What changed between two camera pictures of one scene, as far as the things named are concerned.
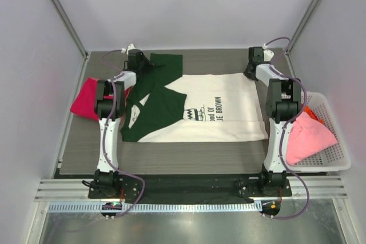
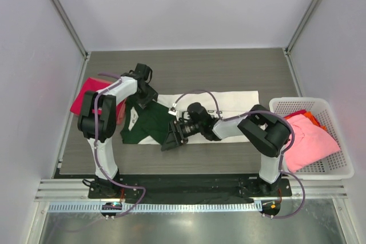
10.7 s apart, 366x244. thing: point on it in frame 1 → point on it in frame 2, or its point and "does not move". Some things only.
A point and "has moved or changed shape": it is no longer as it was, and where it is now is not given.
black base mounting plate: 189,188 does not move
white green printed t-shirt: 163,104 has moved or changed shape
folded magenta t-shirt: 84,104 does not move
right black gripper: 249,75 → 174,138
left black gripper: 149,63 → 151,95
